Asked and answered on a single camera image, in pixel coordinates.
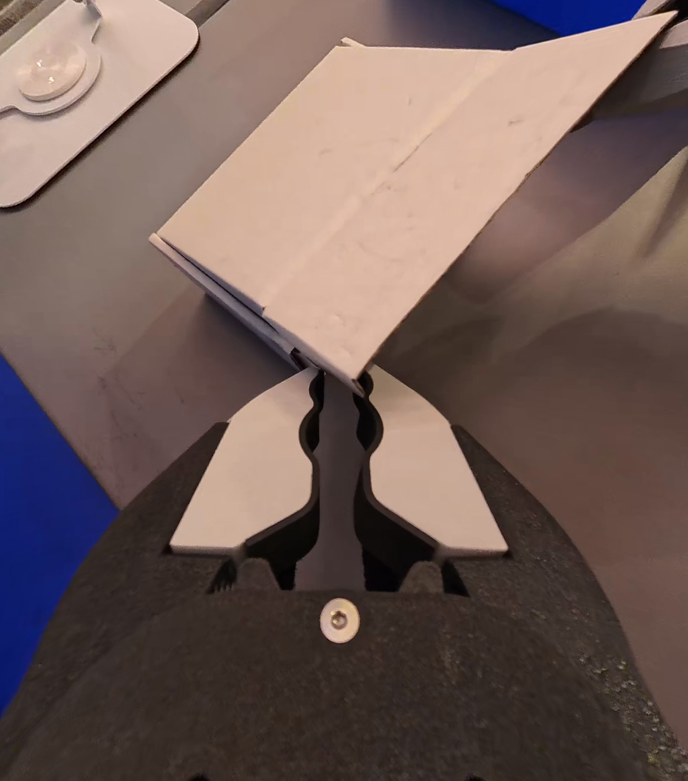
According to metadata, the white cardboard box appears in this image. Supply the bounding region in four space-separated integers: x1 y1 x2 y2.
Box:
149 11 680 397

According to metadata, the white tablet stand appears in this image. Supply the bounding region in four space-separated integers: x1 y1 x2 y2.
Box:
0 0 200 208

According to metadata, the blue plastic bin with paper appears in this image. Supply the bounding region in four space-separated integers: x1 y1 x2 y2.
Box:
0 317 120 757

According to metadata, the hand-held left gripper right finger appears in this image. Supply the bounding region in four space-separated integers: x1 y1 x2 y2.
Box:
353 366 511 562

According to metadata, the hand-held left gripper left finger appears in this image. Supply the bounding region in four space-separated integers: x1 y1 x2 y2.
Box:
170 369 324 559

